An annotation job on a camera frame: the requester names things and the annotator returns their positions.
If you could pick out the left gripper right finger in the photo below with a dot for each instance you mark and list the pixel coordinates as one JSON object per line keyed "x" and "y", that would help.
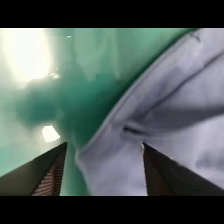
{"x": 168, "y": 178}

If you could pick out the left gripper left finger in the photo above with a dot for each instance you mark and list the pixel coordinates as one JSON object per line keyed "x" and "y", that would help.
{"x": 36, "y": 176}

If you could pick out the light blue shirt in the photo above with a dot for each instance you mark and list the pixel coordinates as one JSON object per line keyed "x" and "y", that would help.
{"x": 173, "y": 110}

